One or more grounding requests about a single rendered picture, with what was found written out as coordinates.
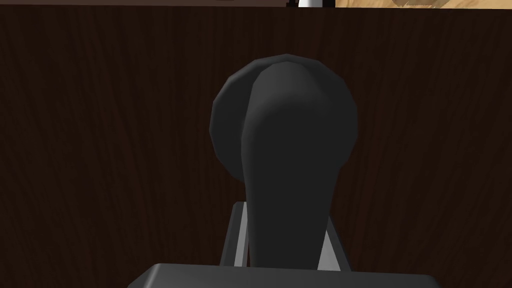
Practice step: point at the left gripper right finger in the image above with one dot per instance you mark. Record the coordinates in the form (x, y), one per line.
(335, 252)

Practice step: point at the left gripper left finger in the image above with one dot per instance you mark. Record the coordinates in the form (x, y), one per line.
(234, 240)

